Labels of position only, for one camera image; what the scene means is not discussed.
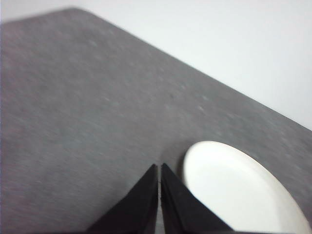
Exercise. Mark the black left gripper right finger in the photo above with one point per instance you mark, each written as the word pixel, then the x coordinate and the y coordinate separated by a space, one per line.
pixel 180 209

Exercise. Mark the white round plate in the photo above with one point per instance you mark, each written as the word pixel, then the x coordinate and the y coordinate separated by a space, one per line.
pixel 234 190

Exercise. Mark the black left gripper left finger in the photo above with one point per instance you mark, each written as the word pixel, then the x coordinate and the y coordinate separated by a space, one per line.
pixel 136 209

